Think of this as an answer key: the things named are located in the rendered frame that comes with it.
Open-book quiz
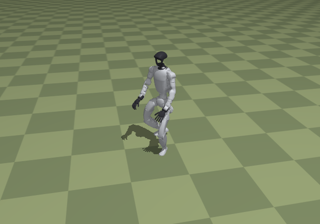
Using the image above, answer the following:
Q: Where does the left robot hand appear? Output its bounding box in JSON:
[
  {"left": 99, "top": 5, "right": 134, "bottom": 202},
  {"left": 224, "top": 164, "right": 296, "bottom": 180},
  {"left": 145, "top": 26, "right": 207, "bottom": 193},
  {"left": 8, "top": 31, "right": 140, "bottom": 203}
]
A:
[{"left": 155, "top": 106, "right": 168, "bottom": 122}]

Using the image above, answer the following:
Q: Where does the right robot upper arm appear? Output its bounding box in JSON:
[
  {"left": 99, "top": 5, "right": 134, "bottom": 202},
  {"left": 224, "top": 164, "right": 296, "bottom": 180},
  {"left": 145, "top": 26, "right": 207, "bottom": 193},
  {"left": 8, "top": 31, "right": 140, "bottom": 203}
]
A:
[{"left": 145, "top": 66, "right": 155, "bottom": 85}]

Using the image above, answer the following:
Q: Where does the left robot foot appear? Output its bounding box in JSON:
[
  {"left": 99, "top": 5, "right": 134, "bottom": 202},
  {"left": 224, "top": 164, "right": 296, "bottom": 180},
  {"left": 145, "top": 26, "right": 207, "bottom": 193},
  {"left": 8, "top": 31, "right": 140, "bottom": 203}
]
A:
[{"left": 159, "top": 148, "right": 168, "bottom": 156}]

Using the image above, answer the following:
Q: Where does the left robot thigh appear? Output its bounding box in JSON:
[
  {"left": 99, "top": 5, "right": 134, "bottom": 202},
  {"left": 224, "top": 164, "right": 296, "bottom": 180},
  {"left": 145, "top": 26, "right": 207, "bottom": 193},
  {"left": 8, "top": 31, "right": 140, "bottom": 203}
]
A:
[{"left": 157, "top": 105, "right": 174, "bottom": 139}]

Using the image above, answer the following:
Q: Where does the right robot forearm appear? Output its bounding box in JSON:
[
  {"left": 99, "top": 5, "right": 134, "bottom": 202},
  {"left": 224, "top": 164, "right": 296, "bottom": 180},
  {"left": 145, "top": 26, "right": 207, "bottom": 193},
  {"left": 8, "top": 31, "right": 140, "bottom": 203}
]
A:
[{"left": 139, "top": 80, "right": 148, "bottom": 97}]

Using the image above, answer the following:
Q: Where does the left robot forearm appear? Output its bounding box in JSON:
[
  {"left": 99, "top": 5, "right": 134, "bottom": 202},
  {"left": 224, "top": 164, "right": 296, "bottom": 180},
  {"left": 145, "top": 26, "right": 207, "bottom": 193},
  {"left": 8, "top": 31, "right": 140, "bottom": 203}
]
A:
[{"left": 164, "top": 90, "right": 175, "bottom": 111}]

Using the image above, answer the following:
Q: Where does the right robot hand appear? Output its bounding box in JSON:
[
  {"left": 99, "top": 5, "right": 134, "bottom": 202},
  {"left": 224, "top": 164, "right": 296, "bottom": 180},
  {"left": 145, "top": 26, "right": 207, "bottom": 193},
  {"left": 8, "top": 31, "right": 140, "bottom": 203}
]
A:
[{"left": 132, "top": 95, "right": 144, "bottom": 110}]

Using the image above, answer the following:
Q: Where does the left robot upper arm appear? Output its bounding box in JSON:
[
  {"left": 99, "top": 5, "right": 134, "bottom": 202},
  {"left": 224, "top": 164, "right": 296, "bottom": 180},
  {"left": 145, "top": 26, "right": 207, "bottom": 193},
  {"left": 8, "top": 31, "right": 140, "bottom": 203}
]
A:
[{"left": 167, "top": 71, "right": 176, "bottom": 93}]

